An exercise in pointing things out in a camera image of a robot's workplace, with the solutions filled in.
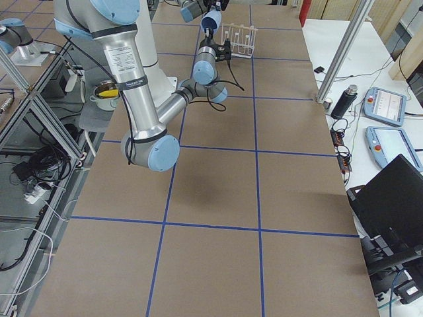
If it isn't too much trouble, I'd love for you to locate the blue teach pendant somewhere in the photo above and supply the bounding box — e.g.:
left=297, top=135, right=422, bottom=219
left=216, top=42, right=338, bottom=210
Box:
left=365, top=126, right=422, bottom=172
left=363, top=87, right=407, bottom=127

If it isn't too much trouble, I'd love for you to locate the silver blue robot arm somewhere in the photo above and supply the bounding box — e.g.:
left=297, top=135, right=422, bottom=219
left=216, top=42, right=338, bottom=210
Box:
left=1, top=1, right=229, bottom=66
left=54, top=0, right=231, bottom=172

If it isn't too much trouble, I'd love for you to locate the aluminium frame post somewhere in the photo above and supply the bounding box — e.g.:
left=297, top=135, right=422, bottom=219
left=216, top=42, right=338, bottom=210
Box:
left=316, top=0, right=375, bottom=103

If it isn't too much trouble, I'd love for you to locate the blue plastic cup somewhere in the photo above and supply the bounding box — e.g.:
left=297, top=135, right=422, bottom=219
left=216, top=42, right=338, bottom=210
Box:
left=200, top=9, right=222, bottom=32

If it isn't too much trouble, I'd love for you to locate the small black puck device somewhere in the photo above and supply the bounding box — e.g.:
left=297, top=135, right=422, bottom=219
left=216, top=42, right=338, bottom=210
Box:
left=314, top=66, right=325, bottom=73

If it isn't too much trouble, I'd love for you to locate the black orange usb hub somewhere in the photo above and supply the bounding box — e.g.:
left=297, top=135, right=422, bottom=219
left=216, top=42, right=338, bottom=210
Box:
left=330, top=129, right=344, bottom=147

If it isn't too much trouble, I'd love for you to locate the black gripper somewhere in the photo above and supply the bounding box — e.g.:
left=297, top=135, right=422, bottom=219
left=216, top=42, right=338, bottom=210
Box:
left=199, top=28, right=218, bottom=50
left=205, top=0, right=229, bottom=11

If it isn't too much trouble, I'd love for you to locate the upper blue teach pendant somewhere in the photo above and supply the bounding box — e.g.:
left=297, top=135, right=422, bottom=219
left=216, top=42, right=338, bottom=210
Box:
left=363, top=87, right=407, bottom=127

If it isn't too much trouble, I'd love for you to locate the black laptop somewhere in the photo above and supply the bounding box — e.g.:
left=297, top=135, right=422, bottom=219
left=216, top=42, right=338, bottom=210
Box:
left=347, top=155, right=422, bottom=275

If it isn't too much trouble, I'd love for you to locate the lower blue teach pendant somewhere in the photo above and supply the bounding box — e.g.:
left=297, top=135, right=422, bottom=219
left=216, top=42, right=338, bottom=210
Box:
left=365, top=126, right=422, bottom=172

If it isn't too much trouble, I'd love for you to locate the white enamel pot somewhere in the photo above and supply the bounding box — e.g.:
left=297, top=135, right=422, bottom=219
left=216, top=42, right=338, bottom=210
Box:
left=89, top=80, right=120, bottom=112

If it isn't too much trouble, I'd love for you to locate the black water bottle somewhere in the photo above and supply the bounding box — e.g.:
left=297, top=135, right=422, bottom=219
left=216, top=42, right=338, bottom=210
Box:
left=330, top=85, right=358, bottom=120

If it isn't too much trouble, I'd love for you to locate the white pedestal column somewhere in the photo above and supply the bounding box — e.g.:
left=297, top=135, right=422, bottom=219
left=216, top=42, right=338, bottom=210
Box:
left=135, top=0, right=178, bottom=99

